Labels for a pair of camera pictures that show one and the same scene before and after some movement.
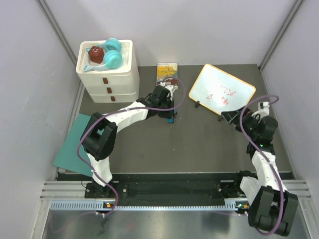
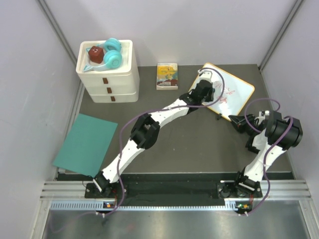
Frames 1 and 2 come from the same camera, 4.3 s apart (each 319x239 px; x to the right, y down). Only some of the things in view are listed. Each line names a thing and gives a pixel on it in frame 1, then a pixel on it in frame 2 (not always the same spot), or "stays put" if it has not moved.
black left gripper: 169,114 to 209,97
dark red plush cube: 96,54 stays put
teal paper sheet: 69,157 stays put
